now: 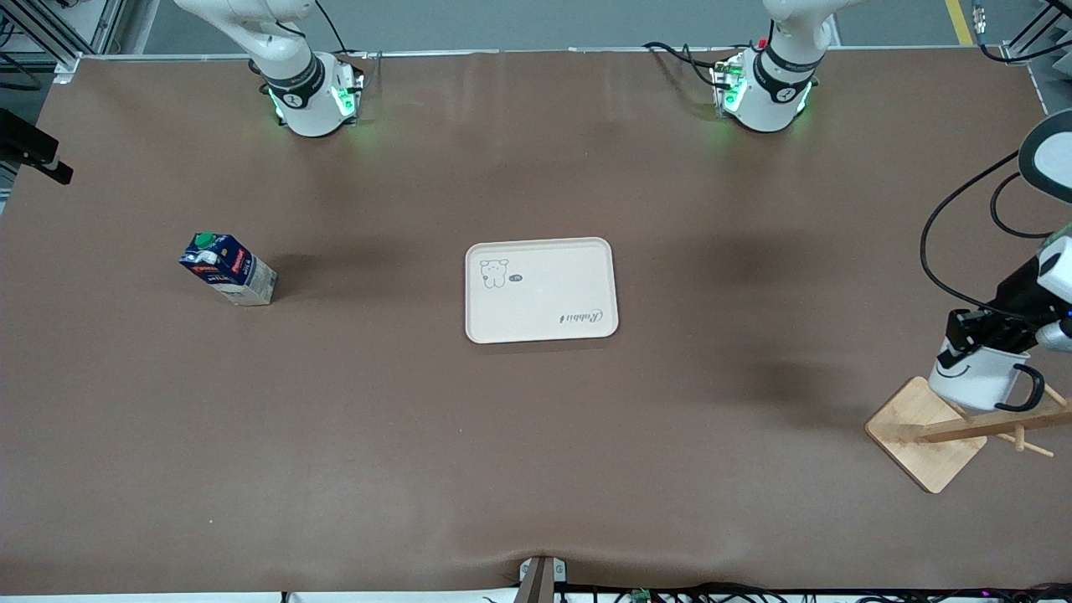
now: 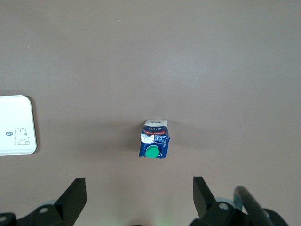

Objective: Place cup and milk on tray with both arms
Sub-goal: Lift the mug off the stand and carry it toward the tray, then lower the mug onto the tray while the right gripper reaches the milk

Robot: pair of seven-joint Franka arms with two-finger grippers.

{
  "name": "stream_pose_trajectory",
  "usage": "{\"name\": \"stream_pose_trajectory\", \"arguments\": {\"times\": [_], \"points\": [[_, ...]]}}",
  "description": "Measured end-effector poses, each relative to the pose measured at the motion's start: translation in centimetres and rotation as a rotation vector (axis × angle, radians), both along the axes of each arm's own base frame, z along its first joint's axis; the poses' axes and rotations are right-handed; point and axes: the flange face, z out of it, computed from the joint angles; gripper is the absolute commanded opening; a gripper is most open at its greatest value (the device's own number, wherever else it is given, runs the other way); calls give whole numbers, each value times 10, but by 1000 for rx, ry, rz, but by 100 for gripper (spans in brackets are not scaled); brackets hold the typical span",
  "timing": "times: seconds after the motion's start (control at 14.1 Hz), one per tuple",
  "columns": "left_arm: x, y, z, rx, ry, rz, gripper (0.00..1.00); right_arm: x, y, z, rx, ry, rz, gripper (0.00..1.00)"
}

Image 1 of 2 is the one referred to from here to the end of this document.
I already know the white smiley cup black handle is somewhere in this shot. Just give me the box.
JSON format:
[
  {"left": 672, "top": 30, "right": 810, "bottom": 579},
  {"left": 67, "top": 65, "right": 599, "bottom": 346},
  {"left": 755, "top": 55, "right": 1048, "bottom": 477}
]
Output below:
[{"left": 928, "top": 335, "right": 1047, "bottom": 414}]

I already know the blue white milk carton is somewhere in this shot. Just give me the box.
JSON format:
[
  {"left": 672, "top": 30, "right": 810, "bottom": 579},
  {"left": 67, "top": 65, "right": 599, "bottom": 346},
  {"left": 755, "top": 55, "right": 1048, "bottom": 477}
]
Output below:
[{"left": 178, "top": 232, "right": 279, "bottom": 307}]

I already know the wooden cup rack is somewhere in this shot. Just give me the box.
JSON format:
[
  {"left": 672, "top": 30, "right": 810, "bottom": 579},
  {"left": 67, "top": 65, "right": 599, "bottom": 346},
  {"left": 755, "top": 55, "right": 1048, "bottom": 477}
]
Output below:
[{"left": 864, "top": 376, "right": 1072, "bottom": 495}]

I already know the cream tray with rabbit print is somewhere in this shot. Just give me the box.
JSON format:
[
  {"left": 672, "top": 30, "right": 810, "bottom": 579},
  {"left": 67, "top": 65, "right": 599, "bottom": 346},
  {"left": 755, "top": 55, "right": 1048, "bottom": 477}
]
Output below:
[{"left": 465, "top": 237, "right": 620, "bottom": 345}]

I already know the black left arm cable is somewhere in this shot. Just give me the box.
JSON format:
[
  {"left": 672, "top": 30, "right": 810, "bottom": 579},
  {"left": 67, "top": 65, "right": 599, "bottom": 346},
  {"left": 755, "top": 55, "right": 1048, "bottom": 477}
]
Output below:
[{"left": 920, "top": 151, "right": 1058, "bottom": 317}]

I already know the aluminium frame with black struts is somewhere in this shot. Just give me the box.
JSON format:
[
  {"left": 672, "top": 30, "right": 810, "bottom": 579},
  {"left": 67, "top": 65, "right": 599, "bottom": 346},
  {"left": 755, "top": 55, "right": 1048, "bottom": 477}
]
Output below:
[{"left": 0, "top": 0, "right": 126, "bottom": 85}]

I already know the aluminium frame corner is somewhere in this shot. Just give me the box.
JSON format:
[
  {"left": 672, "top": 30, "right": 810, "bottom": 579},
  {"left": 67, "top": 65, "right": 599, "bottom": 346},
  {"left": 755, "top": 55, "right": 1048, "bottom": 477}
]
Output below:
[{"left": 1001, "top": 0, "right": 1072, "bottom": 110}]

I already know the thin black base cable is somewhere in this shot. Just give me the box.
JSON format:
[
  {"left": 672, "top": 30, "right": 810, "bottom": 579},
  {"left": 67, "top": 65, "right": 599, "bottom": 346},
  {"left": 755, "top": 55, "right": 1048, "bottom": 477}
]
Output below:
[{"left": 313, "top": 0, "right": 349, "bottom": 56}]

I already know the black left base cable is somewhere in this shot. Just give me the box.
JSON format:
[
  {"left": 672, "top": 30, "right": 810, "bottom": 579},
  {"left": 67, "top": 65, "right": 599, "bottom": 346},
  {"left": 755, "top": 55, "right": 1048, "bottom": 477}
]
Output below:
[
  {"left": 683, "top": 46, "right": 723, "bottom": 91},
  {"left": 643, "top": 42, "right": 721, "bottom": 68}
]

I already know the brown camera mount post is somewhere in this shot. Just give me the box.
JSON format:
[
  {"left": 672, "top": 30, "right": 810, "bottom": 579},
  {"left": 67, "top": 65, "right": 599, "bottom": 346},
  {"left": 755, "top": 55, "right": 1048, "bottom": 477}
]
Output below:
[{"left": 513, "top": 555, "right": 568, "bottom": 603}]

